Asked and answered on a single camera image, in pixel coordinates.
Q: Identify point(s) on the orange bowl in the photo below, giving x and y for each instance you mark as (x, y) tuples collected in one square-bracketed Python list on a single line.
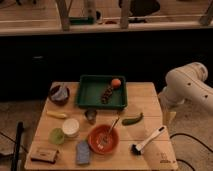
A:
[(95, 136)]

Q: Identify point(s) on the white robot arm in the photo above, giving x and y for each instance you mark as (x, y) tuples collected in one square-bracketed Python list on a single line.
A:
[(187, 82)]

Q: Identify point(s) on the dark brown bowl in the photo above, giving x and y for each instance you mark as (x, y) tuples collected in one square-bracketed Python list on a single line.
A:
[(53, 91)]

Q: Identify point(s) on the black pole stand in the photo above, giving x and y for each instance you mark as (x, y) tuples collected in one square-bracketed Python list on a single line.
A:
[(17, 145)]

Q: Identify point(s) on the orange fruit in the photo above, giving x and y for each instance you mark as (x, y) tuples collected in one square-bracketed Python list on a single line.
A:
[(115, 83)]

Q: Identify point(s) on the blue grey sponge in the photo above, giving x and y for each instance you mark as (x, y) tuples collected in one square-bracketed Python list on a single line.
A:
[(83, 153)]

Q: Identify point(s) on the yellow banana toy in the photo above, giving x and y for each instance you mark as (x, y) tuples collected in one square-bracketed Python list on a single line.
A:
[(56, 115)]

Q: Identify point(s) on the light green cup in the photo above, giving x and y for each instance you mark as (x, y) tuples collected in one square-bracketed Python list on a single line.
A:
[(56, 136)]

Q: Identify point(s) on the small metal cup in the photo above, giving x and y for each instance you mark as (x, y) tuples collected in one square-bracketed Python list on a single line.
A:
[(90, 115)]

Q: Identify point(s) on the green plastic tray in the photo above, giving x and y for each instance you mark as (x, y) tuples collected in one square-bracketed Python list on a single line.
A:
[(91, 88)]

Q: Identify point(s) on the wooden block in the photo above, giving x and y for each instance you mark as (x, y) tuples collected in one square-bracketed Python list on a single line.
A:
[(44, 155)]

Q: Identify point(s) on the green cucumber toy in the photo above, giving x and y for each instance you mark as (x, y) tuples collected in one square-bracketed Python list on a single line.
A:
[(131, 121)]

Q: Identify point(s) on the white cup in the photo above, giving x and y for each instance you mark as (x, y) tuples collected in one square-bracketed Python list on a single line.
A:
[(70, 127)]

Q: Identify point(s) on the white handled black brush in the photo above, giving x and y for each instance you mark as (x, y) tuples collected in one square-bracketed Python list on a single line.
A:
[(137, 149)]

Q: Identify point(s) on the grey cloth in bowl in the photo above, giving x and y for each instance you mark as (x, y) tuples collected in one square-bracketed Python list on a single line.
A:
[(60, 94)]

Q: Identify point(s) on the brown pine cone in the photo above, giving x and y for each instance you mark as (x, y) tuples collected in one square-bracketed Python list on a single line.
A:
[(107, 94)]

